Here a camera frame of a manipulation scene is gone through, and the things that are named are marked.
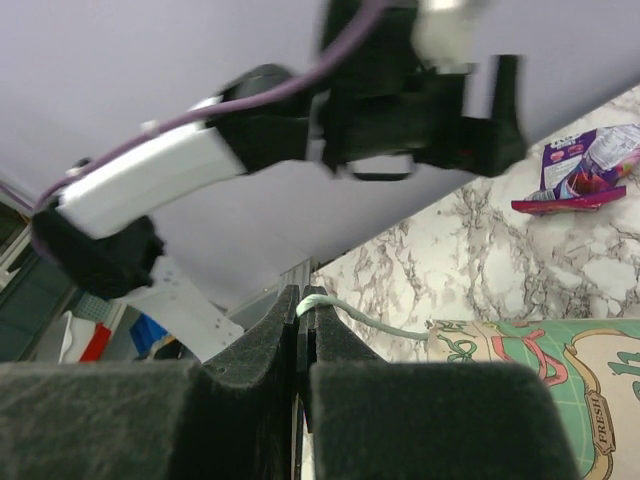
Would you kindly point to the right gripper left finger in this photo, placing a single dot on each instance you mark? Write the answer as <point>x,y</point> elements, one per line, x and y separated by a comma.
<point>229,418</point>

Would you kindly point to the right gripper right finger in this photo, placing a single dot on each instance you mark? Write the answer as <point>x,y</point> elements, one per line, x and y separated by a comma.
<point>372,419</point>

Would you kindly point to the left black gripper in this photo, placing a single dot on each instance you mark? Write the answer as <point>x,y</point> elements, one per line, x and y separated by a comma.
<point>425,121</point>

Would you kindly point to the purple snack packet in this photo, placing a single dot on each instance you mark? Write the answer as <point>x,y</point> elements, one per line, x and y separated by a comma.
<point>581,172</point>

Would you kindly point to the green printed paper bag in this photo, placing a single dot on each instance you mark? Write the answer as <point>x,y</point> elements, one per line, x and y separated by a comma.
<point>590,365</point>

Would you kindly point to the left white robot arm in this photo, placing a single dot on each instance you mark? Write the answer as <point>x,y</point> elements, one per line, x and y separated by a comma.
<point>390,81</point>

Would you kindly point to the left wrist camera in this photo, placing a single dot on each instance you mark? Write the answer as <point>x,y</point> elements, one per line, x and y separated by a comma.
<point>443,32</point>

